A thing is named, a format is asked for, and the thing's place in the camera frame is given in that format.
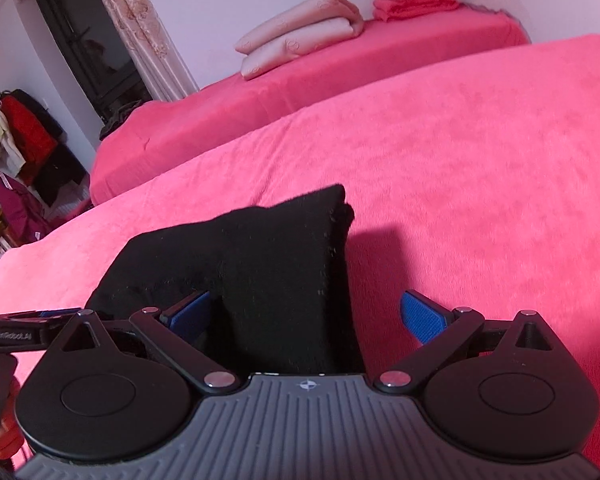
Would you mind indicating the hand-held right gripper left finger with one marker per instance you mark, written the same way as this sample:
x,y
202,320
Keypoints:
x,y
189,312

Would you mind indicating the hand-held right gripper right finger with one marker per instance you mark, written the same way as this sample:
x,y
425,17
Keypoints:
x,y
422,315

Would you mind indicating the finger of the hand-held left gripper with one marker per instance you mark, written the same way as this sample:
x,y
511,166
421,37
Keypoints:
x,y
45,313

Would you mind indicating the black knit pants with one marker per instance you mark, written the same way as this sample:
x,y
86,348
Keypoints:
x,y
280,270

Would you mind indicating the person's left hand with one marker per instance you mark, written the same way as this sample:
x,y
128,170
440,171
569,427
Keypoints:
x,y
10,440

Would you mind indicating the magenta bag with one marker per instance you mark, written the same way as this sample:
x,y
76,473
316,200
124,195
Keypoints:
x,y
7,205

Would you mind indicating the pink fleece bed blanket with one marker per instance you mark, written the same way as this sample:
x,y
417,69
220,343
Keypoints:
x,y
480,160

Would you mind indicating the red hanging garment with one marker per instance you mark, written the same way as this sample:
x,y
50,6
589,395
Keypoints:
x,y
27,135

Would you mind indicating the cream hanging garment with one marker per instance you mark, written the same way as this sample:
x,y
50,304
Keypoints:
x,y
5,135

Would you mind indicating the dark cloth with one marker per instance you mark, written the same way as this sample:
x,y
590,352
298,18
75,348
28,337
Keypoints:
x,y
120,120

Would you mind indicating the pink covered bed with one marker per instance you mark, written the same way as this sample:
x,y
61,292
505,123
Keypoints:
x,y
280,95

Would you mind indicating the dark window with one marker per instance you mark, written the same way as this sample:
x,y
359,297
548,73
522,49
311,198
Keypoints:
x,y
90,45

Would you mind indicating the pale pink pillow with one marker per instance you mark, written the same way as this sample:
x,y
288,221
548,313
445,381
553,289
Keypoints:
x,y
290,47
305,15

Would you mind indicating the beige patterned curtain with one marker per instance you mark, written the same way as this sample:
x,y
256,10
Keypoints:
x,y
140,25

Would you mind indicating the folded pink blanket stack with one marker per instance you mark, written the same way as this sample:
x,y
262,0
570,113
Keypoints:
x,y
415,0

